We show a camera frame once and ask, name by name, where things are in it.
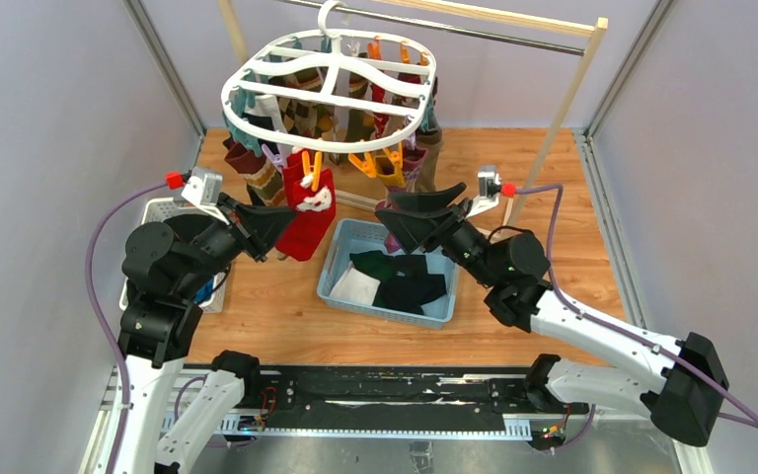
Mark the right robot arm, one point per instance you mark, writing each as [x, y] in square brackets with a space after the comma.
[677, 384]

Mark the white oval clip hanger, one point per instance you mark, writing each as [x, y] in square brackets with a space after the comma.
[322, 48]

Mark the orange clothes peg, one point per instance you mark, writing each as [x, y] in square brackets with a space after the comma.
[312, 161]
[364, 163]

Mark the white plastic basket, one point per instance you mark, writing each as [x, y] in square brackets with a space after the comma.
[157, 216]

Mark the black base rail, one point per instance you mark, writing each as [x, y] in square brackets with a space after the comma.
[446, 400]

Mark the beige striped ribbed sock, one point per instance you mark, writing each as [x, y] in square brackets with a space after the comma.
[263, 181]

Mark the blue cloth in basket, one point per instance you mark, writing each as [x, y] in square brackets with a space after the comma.
[205, 293]

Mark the wooden clothes rack frame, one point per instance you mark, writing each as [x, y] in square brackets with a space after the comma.
[486, 14]

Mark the argyle brown hanging sock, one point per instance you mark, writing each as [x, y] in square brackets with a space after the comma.
[306, 118]

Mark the dark green sock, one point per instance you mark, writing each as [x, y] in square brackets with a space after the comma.
[375, 264]

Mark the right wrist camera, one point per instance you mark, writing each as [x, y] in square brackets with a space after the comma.
[489, 184]

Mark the light blue plastic basket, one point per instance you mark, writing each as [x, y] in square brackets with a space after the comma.
[357, 236]

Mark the white sock in basket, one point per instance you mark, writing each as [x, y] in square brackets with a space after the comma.
[356, 287]

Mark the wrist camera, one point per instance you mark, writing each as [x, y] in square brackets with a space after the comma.
[202, 189]
[489, 184]

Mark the metal rack rod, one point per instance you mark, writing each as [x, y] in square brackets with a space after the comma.
[542, 24]

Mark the white hanging sock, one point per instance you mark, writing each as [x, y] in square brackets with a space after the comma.
[265, 113]

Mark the black sock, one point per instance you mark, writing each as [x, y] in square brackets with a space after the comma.
[412, 287]

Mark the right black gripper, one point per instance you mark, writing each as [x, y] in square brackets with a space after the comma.
[414, 228]

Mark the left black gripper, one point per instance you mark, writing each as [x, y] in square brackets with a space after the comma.
[258, 227]

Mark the olive tan hanging sock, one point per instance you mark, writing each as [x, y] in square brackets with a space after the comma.
[431, 142]

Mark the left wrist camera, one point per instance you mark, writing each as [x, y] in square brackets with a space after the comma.
[202, 189]

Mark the lilac clothes peg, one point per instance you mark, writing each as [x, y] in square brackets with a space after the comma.
[275, 157]

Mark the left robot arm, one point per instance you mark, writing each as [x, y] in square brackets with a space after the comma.
[153, 345]

